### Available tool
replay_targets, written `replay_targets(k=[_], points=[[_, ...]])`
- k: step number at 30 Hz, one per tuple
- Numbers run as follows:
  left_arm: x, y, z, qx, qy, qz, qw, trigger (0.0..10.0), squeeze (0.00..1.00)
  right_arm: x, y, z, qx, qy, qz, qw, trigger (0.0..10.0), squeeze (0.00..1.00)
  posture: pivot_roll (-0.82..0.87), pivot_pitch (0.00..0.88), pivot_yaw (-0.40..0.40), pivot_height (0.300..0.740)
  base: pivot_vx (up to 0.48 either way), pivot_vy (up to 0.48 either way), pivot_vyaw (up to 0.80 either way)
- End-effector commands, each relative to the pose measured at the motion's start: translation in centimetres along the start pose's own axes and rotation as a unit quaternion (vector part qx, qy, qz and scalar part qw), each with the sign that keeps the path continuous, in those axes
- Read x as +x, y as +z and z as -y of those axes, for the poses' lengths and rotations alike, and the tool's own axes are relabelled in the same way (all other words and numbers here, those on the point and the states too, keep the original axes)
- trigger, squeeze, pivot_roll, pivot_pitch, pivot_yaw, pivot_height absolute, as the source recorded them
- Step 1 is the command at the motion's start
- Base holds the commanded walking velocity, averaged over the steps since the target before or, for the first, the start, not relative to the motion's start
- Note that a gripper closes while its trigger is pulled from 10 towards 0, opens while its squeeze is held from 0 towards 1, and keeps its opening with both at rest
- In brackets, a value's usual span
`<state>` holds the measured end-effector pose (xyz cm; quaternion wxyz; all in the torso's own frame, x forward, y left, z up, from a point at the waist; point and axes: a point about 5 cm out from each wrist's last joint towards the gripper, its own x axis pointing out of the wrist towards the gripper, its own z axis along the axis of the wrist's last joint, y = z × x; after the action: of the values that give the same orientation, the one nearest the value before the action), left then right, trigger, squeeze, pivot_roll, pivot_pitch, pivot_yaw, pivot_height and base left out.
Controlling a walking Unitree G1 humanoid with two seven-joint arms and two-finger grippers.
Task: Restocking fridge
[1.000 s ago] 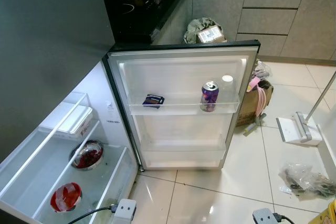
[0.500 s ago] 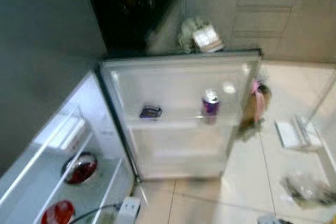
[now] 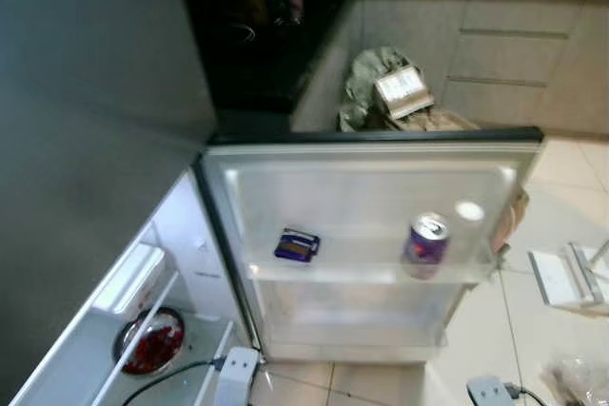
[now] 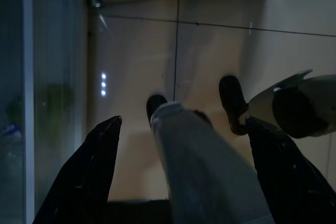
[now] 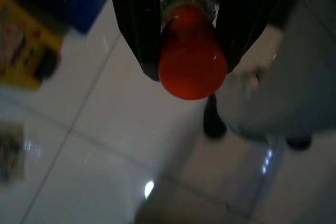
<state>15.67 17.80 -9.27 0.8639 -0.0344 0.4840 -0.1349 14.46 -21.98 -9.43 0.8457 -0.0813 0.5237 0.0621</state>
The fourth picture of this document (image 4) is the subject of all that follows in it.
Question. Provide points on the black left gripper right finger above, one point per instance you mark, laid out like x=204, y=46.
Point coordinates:
x=288, y=182

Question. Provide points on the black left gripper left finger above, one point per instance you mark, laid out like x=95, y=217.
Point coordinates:
x=84, y=179

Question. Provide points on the silver fridge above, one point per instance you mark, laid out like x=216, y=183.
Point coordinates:
x=52, y=37

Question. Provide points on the silver robot right leg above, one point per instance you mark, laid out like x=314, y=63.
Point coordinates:
x=296, y=111

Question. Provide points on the black robot right foot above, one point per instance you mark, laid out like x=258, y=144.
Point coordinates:
x=232, y=98

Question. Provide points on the black robot foot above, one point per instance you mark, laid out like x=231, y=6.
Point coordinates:
x=155, y=104
x=232, y=98

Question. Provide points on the black robot left foot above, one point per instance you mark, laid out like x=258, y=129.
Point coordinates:
x=155, y=104

